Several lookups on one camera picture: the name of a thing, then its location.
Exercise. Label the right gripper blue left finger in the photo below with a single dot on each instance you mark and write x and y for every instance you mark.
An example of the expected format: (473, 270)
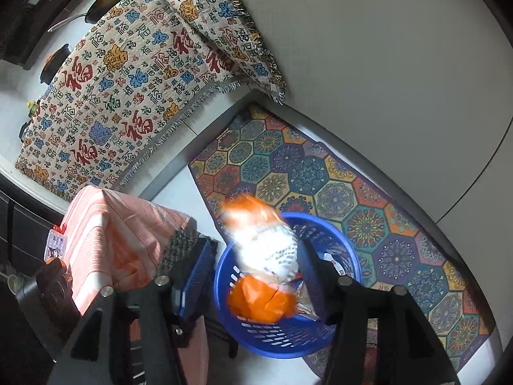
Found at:
(198, 277)

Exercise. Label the black clay pot orange lid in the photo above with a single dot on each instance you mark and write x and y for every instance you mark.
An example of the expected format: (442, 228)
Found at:
(54, 63)

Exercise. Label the orange white plastic bag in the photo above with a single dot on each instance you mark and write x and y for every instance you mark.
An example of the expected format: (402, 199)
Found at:
(265, 249)

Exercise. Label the colourful hexagon floor mat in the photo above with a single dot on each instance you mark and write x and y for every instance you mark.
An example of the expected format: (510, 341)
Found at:
(261, 155)

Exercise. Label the clear Kuromi plastic box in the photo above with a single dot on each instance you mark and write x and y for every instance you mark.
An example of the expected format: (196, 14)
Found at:
(55, 244)

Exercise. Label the black wok with handle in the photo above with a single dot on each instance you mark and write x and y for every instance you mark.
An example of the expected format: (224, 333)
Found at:
(96, 11)

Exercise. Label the patterned fu character blanket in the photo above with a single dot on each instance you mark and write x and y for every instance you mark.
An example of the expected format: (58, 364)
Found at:
(129, 83)

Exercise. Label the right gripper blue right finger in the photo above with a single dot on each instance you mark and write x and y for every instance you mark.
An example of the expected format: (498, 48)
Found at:
(320, 278)

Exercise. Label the striped orange white tablecloth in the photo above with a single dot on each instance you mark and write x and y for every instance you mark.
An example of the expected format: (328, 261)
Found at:
(129, 331)

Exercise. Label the black foam net sleeve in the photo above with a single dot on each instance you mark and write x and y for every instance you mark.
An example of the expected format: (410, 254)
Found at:
(178, 249)

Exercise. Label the white kitchen cabinets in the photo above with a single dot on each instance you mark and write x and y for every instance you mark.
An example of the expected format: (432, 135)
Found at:
(421, 88)

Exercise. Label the dark grey refrigerator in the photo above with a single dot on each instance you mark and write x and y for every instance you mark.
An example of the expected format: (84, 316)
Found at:
(25, 225)

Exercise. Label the oil bottles on rack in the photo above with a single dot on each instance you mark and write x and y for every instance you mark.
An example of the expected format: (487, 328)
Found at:
(33, 108)

